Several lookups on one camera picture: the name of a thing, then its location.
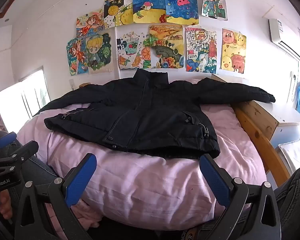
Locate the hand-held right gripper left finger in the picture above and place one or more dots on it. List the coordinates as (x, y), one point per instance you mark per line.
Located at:
(81, 177)

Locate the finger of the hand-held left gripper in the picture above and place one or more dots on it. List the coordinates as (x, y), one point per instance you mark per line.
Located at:
(20, 152)
(5, 139)

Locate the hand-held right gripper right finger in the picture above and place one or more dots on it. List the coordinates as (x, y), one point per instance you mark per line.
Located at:
(215, 180)

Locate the black padded jacket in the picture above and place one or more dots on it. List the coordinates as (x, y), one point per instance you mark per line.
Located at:
(145, 110)

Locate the person's left hand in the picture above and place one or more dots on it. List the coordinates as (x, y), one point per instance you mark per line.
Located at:
(6, 205)

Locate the bright window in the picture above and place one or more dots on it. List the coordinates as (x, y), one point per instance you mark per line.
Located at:
(22, 97)

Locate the pink duvet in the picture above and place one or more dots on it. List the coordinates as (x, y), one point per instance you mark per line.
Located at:
(140, 180)

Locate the person's dark trousers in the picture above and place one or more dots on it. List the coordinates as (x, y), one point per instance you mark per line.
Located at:
(297, 192)

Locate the white storage box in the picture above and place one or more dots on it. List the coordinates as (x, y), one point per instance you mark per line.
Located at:
(295, 155)

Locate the white bedside cabinet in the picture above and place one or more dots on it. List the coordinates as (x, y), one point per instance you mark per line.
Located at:
(277, 115)

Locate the white air conditioner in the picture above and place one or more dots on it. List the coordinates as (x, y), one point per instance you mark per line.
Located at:
(282, 35)

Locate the wooden bed frame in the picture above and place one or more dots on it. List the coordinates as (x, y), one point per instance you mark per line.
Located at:
(255, 120)

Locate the white wall conduit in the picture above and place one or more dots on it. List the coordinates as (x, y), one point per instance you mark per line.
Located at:
(118, 30)

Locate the group of colourful wall drawings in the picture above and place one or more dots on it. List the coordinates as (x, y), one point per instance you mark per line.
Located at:
(180, 5)

